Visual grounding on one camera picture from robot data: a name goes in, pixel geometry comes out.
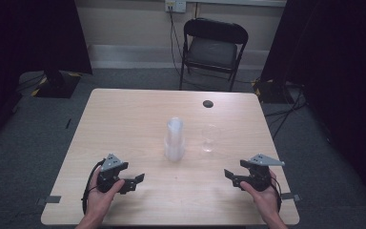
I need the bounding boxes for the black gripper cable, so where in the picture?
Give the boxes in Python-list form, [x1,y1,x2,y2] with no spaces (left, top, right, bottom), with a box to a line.
[81,157,107,215]
[269,176,283,213]

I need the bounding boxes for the black stand base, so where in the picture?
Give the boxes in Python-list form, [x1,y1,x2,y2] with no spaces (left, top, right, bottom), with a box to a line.
[253,77,295,105]
[30,69,83,99]

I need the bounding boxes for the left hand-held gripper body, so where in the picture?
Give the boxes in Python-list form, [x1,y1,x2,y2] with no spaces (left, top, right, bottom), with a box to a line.
[95,153,130,194]

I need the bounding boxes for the person's right hand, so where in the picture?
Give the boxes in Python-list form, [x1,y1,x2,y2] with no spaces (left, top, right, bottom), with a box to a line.
[239,170,283,221]

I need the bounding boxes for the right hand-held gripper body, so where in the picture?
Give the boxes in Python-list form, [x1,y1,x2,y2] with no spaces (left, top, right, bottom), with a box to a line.
[239,153,286,193]

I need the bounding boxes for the black power cable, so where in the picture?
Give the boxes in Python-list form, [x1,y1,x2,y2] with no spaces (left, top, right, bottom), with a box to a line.
[169,9,187,79]

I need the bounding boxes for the black folding chair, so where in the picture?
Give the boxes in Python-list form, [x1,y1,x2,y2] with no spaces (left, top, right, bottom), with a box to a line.
[178,17,250,93]

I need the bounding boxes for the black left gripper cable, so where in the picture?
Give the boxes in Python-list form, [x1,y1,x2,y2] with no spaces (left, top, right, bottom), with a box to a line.
[81,157,107,215]

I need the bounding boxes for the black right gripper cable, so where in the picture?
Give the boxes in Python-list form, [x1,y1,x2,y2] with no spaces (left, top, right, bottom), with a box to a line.
[269,176,283,213]

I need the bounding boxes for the black floor cables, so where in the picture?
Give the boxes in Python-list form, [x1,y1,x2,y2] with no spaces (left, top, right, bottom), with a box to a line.
[14,72,47,94]
[264,80,310,140]

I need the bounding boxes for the clear plastic cup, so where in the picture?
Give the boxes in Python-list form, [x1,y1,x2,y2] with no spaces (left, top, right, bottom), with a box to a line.
[200,123,221,154]

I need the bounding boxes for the black curtain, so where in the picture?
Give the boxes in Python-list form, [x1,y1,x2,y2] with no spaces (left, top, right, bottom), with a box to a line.
[0,0,93,141]
[259,0,366,208]

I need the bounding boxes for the person's left hand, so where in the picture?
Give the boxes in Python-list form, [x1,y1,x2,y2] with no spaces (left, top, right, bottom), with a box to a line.
[85,167,126,221]

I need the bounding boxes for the white wall socket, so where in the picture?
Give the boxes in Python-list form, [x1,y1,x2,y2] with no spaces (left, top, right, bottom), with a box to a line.
[164,0,188,14]

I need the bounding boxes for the grey tape strip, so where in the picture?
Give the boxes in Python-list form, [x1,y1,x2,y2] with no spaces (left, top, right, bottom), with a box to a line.
[35,195,63,206]
[280,192,302,202]

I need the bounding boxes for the stack of clear plastic cups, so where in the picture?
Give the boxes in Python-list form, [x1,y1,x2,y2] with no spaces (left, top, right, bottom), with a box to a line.
[164,116,186,162]

